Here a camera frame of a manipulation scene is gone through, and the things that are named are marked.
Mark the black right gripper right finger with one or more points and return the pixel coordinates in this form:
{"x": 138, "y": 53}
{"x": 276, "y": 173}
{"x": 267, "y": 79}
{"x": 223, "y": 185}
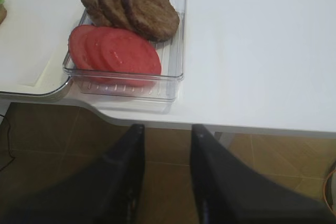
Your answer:
{"x": 228, "y": 191}

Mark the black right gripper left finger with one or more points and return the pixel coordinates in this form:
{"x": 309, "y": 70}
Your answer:
{"x": 106, "y": 191}

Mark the orange round object on floor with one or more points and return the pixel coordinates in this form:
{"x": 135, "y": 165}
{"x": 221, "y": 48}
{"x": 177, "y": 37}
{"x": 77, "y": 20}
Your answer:
{"x": 329, "y": 188}

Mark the red tomato slice front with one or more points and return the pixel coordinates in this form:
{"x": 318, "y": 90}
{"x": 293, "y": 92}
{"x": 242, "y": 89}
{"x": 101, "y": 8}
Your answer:
{"x": 125, "y": 52}

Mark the red tomato slice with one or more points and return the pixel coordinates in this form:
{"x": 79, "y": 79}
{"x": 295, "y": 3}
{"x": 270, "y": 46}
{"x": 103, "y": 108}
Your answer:
{"x": 125, "y": 52}
{"x": 77, "y": 49}
{"x": 93, "y": 47}

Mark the clear patty and tomato bin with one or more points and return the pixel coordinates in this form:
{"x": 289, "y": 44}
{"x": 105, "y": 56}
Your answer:
{"x": 126, "y": 86}

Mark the red tomato slice middle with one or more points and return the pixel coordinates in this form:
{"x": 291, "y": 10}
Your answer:
{"x": 93, "y": 47}

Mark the red tomato slice back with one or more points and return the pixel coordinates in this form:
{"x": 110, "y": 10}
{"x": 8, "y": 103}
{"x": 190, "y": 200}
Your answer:
{"x": 77, "y": 49}

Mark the brown meat patty front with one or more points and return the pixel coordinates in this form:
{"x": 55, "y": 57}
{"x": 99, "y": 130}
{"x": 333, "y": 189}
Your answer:
{"x": 155, "y": 20}

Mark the white rectangular serving tray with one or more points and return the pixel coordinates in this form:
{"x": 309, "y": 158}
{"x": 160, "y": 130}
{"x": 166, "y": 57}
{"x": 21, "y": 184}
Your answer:
{"x": 34, "y": 43}

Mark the brown meat patty middle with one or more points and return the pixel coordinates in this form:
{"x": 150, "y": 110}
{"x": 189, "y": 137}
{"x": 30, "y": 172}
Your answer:
{"x": 114, "y": 12}

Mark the bottom bun of burger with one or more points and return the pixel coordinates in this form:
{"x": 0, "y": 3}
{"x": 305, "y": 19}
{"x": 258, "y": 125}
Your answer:
{"x": 3, "y": 13}

